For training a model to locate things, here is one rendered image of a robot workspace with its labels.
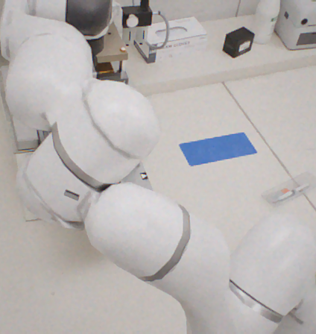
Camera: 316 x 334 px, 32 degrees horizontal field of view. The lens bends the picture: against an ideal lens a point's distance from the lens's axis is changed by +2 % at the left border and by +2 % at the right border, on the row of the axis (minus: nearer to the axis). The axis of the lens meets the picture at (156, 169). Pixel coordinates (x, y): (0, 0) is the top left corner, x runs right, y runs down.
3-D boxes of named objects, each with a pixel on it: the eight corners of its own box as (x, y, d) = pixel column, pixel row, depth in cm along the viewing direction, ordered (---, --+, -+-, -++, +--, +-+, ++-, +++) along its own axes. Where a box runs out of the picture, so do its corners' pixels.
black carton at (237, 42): (221, 50, 196) (225, 33, 191) (238, 42, 200) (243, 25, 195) (233, 59, 193) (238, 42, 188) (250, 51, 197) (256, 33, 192)
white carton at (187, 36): (133, 44, 193) (134, 25, 187) (190, 33, 201) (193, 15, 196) (147, 64, 186) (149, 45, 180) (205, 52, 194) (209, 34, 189)
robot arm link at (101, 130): (-46, 138, 63) (42, 42, 56) (-3, 70, 78) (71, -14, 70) (86, 228, 70) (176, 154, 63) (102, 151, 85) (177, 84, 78)
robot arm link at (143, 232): (197, 254, 64) (80, 188, 55) (105, 318, 72) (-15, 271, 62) (176, 147, 78) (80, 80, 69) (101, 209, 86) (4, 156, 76)
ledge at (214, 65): (103, 45, 198) (103, 34, 195) (299, 16, 225) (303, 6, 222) (131, 98, 180) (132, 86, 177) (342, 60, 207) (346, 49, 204)
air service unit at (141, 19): (106, 42, 161) (109, -5, 150) (153, 38, 165) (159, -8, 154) (112, 53, 158) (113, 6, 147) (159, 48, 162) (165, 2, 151)
